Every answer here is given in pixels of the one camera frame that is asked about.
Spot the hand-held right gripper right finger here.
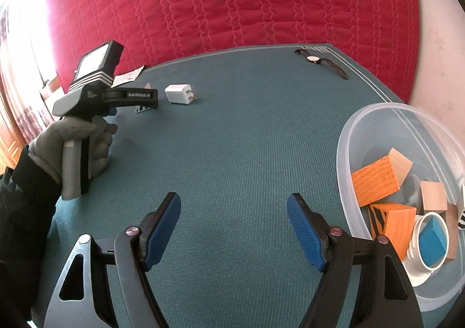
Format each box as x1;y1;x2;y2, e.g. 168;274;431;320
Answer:
287;193;424;328

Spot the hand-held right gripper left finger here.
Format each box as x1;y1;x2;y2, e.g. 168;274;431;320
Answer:
45;192;182;328

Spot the orange textured wooden block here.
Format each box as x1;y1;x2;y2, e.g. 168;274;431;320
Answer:
351;148;414;208

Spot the orange black striped wooden block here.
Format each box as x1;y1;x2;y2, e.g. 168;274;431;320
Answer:
369;203;417;260

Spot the white plastic jar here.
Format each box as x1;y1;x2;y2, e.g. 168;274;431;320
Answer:
406;212;451;287

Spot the clear plastic container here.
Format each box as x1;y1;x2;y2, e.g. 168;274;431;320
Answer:
336;103;465;312

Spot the blue wooden wedge block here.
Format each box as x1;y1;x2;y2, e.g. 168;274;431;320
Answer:
418;217;448;267

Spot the tan wooden block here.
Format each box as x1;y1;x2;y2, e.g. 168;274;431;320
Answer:
421;181;447;212

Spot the person's left forearm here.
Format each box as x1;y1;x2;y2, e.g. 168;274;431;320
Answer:
0;144;62;321

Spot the person's left hand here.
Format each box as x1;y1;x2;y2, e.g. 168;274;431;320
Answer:
28;118;119;187

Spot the paper leaflet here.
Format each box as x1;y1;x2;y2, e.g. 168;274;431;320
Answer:
112;65;145;88

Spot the patterned curtain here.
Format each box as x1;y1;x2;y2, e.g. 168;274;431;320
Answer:
15;4;59;141

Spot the wooden door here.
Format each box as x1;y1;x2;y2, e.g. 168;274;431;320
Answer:
0;77;29;170

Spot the black wristwatch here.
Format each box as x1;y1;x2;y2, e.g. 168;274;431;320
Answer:
294;47;349;80

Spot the white wall charger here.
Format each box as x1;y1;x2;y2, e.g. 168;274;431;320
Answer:
165;84;199;105

